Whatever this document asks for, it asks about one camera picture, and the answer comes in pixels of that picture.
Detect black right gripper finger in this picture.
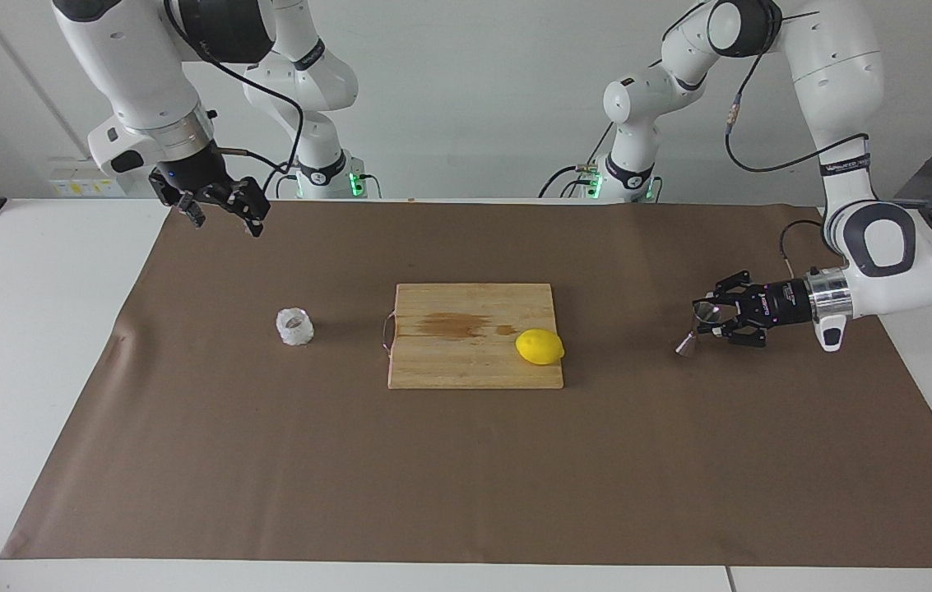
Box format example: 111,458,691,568
220,176,271,239
155,186,207,229

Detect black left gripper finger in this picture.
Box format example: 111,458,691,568
696,317,767,346
708,271,754,309

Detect steel double jigger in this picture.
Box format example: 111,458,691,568
675,300,726,357

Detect clear textured glass cup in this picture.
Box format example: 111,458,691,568
276,308,315,348

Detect yellow lemon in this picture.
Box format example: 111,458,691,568
514,327,566,366

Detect wooden cutting board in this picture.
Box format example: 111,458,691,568
387,283,565,391

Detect brown paper table mat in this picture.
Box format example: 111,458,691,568
1,200,932,568

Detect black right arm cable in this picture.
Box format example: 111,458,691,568
163,0,306,198

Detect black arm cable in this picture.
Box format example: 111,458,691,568
163,0,306,198
725,12,874,284

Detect white wall socket box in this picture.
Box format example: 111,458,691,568
49,158,125,198

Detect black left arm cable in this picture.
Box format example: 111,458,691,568
725,12,874,284

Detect black base cable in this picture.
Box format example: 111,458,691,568
538,123,616,200

